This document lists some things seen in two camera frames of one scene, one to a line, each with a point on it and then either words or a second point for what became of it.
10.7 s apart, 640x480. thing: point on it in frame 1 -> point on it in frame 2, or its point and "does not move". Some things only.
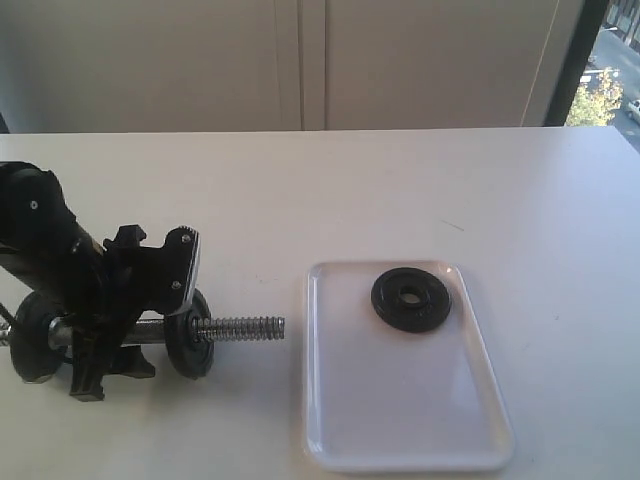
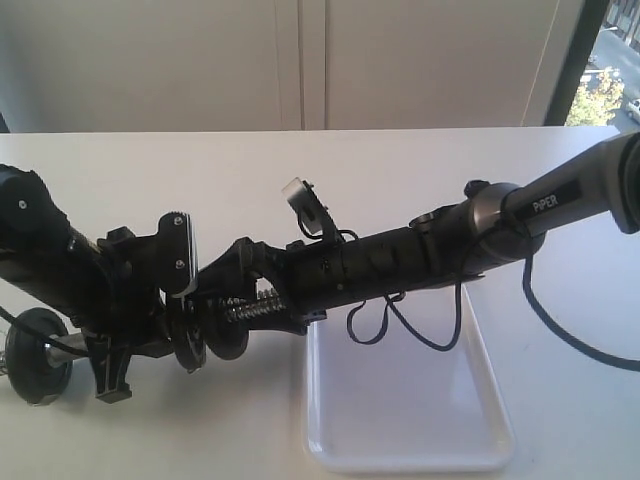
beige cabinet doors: x=142 y=66 does not move
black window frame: x=590 y=18 does not move
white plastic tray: x=381 y=400 does not move
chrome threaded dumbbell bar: x=206 y=329 -> x=70 y=347
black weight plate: x=410 y=299 -> x=225 y=338
